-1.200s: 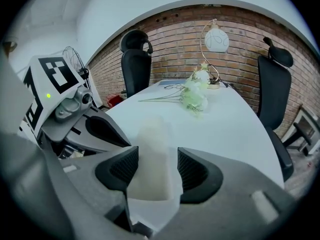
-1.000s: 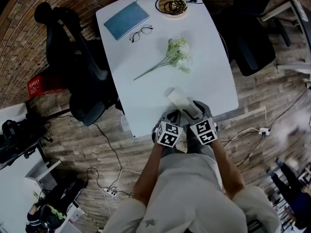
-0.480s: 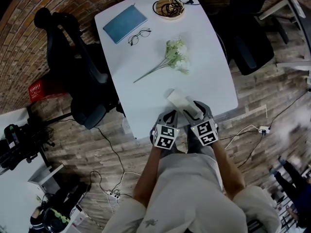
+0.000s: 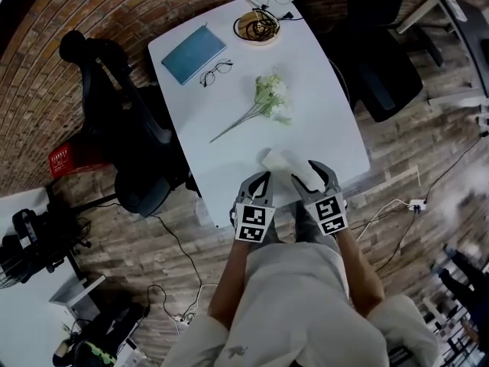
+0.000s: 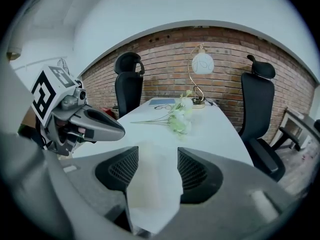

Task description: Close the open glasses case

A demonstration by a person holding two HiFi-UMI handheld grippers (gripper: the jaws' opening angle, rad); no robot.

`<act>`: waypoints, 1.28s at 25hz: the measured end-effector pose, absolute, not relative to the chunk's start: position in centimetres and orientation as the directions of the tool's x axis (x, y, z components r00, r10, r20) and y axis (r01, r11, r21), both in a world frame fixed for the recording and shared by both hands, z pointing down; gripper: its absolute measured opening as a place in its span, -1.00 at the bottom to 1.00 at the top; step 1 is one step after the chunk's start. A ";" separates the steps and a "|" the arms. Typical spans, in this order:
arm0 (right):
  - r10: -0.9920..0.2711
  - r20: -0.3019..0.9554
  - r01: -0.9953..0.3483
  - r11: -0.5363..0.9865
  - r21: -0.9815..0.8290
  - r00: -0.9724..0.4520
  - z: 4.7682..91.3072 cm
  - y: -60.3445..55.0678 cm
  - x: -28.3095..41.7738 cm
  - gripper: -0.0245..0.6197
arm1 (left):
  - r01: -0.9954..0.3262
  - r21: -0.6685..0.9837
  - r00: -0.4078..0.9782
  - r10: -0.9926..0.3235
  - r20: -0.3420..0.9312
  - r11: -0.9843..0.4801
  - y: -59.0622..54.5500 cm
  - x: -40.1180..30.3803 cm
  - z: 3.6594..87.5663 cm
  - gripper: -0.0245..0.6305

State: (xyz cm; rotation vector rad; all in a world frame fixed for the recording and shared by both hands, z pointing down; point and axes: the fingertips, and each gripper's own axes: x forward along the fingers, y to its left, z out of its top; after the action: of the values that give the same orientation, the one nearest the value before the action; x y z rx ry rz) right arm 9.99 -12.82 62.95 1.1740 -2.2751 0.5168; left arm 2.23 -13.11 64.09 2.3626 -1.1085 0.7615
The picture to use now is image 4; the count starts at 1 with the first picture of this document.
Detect person's grey trousers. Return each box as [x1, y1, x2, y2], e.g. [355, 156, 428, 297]
[263, 200, 342, 252]

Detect person's light shirt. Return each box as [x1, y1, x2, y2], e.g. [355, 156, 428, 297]
[160, 242, 440, 367]

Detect black office chair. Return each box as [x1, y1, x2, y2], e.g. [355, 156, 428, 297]
[58, 29, 200, 219]
[328, 0, 445, 124]

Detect person's left forearm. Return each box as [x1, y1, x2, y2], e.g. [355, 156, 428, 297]
[207, 239, 254, 330]

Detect white cloth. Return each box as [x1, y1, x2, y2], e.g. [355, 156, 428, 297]
[260, 148, 326, 191]

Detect person's right forearm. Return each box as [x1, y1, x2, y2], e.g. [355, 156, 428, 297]
[335, 229, 385, 317]

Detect black floor fan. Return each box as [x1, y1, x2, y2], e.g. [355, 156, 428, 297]
[0, 214, 93, 287]

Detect thin-framed eyeglasses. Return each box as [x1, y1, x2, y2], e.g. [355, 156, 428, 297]
[199, 59, 235, 89]

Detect gold lamp with white globe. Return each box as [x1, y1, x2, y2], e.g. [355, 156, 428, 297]
[224, 0, 303, 47]

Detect blue notebook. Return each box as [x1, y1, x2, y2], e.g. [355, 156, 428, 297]
[160, 22, 228, 87]

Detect black device with label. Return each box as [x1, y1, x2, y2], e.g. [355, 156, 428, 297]
[11, 208, 40, 250]

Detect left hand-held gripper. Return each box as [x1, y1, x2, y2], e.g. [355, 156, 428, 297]
[228, 171, 277, 243]

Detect white artificial flower bouquet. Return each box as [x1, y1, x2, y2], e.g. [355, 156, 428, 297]
[209, 72, 293, 145]

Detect red plastic crate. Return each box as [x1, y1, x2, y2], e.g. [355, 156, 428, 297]
[48, 141, 105, 180]

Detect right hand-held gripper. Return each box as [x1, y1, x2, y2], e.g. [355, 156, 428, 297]
[290, 160, 349, 238]

